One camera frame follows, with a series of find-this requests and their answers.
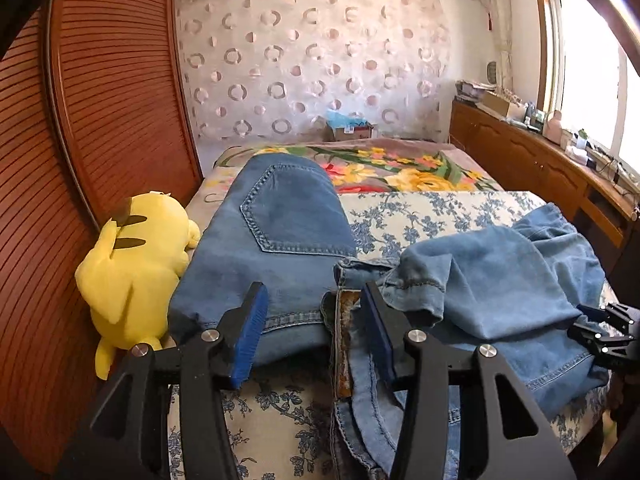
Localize pink bottle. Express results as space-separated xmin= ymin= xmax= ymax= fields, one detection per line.
xmin=542 ymin=109 xmax=565 ymax=145

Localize white corner curtain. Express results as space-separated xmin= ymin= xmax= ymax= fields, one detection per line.
xmin=475 ymin=0 xmax=518 ymax=96

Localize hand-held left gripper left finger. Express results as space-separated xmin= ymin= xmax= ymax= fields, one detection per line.
xmin=55 ymin=281 xmax=271 ymax=480

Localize wooden louvred wardrobe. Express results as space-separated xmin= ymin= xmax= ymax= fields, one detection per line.
xmin=0 ymin=0 xmax=206 ymax=476

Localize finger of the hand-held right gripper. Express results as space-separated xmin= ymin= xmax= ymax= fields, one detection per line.
xmin=567 ymin=304 xmax=633 ymax=371
xmin=602 ymin=301 xmax=640 ymax=333

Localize circle-patterned curtain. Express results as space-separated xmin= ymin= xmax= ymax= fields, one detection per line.
xmin=175 ymin=0 xmax=451 ymax=143

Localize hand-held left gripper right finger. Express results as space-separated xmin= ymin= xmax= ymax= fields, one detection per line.
xmin=359 ymin=280 xmax=578 ymax=480

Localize flat cardboard box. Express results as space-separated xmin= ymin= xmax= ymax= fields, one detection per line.
xmin=480 ymin=92 xmax=516 ymax=118

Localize cardboard box with blue cloth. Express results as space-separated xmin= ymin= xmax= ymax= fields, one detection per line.
xmin=326 ymin=109 xmax=375 ymax=142

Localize yellow plush toy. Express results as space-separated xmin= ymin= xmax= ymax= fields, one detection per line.
xmin=75 ymin=191 xmax=202 ymax=381

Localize long wooden cabinet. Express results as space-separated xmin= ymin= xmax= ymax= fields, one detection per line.
xmin=449 ymin=97 xmax=640 ymax=261

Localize light blue denim pants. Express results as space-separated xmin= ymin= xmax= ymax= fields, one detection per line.
xmin=322 ymin=202 xmax=611 ymax=480

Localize colourful floral blanket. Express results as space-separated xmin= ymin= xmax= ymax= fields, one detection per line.
xmin=202 ymin=140 xmax=506 ymax=211

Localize window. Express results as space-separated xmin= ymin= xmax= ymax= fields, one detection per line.
xmin=530 ymin=0 xmax=640 ymax=181

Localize stack of papers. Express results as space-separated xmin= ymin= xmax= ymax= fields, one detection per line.
xmin=455 ymin=79 xmax=493 ymax=103

